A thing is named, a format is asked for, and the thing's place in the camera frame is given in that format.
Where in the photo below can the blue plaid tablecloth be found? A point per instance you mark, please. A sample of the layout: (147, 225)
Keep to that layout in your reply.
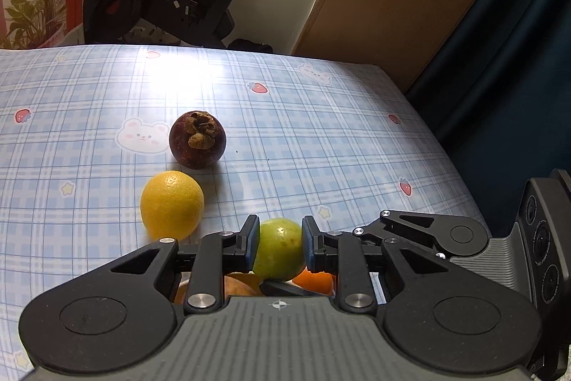
(84, 129)

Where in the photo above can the green apple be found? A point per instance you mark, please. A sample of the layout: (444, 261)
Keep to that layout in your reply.
(280, 253)

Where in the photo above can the small orange front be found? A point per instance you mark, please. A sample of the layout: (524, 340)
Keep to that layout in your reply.
(322, 283)

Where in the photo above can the yellow lemon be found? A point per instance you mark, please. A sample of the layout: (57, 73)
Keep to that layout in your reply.
(171, 205)

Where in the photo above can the red apple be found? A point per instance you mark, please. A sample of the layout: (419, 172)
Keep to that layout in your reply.
(245, 285)

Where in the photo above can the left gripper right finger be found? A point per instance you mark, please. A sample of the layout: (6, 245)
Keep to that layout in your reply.
(340, 255)

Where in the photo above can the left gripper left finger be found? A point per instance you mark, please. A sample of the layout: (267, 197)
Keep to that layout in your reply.
(217, 255)

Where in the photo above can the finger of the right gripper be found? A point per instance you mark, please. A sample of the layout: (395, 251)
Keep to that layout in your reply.
(452, 235)

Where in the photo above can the dark purple mangosteen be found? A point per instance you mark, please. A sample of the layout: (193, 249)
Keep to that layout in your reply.
(197, 140)

